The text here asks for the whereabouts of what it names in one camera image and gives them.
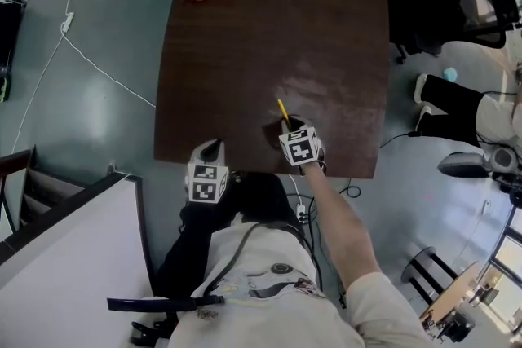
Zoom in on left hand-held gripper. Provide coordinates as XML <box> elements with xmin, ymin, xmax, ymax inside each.
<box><xmin>186</xmin><ymin>139</ymin><xmax>230</xmax><ymax>204</ymax></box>

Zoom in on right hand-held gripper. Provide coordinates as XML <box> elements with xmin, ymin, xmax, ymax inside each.
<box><xmin>277</xmin><ymin>115</ymin><xmax>326</xmax><ymax>168</ymax></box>

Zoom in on yellow utility knife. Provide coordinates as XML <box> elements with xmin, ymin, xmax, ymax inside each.
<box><xmin>277</xmin><ymin>99</ymin><xmax>291</xmax><ymax>128</ymax></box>

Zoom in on person's right forearm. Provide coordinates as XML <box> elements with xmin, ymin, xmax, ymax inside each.
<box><xmin>300</xmin><ymin>163</ymin><xmax>385</xmax><ymax>293</ymax></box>

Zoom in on person's black trousers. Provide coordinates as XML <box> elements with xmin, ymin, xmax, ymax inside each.
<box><xmin>156</xmin><ymin>170</ymin><xmax>305</xmax><ymax>298</ymax></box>

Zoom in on person's white shirt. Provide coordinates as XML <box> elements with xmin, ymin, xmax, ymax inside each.
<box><xmin>167</xmin><ymin>220</ymin><xmax>436</xmax><ymax>348</ymax></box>

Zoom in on dark wooden staircase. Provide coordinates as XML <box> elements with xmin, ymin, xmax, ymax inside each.
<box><xmin>0</xmin><ymin>148</ymin><xmax>89</xmax><ymax>256</ymax></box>

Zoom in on grey office chair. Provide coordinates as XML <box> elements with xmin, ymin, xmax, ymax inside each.
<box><xmin>437</xmin><ymin>145</ymin><xmax>522</xmax><ymax>195</ymax></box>

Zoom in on white partition panel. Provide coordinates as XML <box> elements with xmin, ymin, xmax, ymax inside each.
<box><xmin>0</xmin><ymin>173</ymin><xmax>157</xmax><ymax>348</ymax></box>

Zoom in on black mesh office chair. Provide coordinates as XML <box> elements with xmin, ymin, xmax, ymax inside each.
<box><xmin>384</xmin><ymin>0</ymin><xmax>522</xmax><ymax>65</ymax></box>

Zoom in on black equipment case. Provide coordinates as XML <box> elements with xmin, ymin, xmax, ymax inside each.
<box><xmin>0</xmin><ymin>0</ymin><xmax>24</xmax><ymax>104</ymax></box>

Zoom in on round wooden table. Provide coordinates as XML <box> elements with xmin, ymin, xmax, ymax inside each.
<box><xmin>418</xmin><ymin>259</ymin><xmax>497</xmax><ymax>343</ymax></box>

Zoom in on black floor cable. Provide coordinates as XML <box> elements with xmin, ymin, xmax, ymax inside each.
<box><xmin>337</xmin><ymin>130</ymin><xmax>422</xmax><ymax>199</ymax></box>

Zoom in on black cable on shirt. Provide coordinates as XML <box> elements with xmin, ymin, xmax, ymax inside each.
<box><xmin>202</xmin><ymin>221</ymin><xmax>324</xmax><ymax>297</ymax></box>

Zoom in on black webbing strap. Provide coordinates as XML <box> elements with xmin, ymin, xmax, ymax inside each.
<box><xmin>106</xmin><ymin>294</ymin><xmax>226</xmax><ymax>313</ymax></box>

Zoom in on white power strip with cable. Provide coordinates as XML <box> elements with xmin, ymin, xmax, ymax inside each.
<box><xmin>10</xmin><ymin>0</ymin><xmax>157</xmax><ymax>156</ymax></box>

